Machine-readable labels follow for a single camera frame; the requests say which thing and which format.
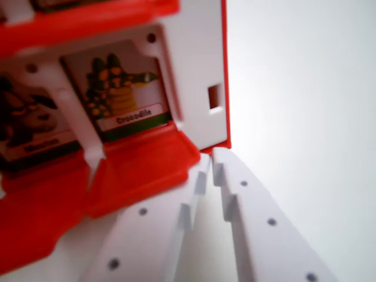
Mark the red flap of crocodile card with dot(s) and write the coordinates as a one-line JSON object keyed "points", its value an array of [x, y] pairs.
{"points": [[141, 170]]}

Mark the crocodile picture card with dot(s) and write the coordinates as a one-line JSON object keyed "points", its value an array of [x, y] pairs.
{"points": [[123, 88]]}

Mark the dark animal picture card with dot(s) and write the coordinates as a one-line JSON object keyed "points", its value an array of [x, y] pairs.
{"points": [[32, 123]]}

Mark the red board flap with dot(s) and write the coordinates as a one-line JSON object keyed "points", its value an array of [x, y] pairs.
{"points": [[35, 205]]}

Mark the red and white game board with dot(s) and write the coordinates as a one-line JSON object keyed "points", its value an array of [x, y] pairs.
{"points": [[194, 73]]}

